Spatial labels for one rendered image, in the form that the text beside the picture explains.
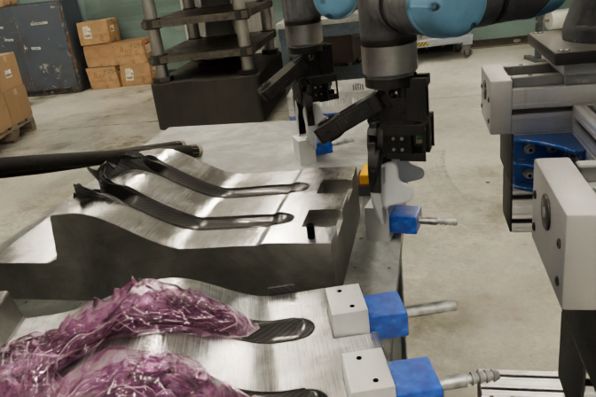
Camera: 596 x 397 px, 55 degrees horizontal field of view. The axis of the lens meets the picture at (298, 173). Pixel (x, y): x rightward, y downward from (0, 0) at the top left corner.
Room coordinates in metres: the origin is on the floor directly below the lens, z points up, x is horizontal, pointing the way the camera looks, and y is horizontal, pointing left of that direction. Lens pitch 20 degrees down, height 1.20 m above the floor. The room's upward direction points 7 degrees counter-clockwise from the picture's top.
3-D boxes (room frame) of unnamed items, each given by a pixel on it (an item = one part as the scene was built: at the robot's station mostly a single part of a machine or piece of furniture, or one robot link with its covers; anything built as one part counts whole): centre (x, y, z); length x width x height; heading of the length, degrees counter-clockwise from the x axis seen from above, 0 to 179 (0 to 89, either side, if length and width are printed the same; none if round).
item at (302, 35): (1.18, -0.05, 1.07); 0.08 x 0.08 x 0.05
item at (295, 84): (1.18, -0.05, 0.99); 0.09 x 0.08 x 0.12; 103
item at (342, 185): (0.78, -0.05, 0.87); 0.05 x 0.05 x 0.04; 75
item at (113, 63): (7.31, 2.04, 0.42); 0.86 x 0.33 x 0.83; 80
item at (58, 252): (0.79, 0.18, 0.87); 0.50 x 0.26 x 0.14; 75
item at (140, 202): (0.78, 0.17, 0.92); 0.35 x 0.16 x 0.09; 75
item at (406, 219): (0.76, -0.16, 0.83); 0.13 x 0.05 x 0.05; 65
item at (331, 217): (0.67, -0.02, 0.87); 0.05 x 0.05 x 0.04; 75
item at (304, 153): (1.18, -0.07, 0.83); 0.13 x 0.05 x 0.05; 103
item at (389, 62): (0.77, -0.14, 1.07); 0.08 x 0.08 x 0.05
